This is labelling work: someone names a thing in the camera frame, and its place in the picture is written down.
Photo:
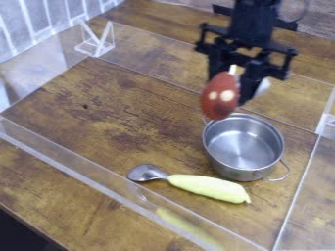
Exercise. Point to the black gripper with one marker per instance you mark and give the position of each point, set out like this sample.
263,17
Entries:
248,48

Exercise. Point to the red and white toy mushroom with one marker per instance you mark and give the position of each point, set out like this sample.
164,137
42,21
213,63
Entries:
220,95

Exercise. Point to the silver metal pot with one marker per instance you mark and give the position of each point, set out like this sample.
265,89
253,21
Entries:
244,147

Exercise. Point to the black strip on table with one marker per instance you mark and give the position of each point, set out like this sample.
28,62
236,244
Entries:
259,16

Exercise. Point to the clear acrylic barrier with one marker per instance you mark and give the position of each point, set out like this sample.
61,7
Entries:
150,205

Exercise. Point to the spoon with yellow-green handle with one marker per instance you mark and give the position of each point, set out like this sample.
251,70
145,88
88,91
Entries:
201,185

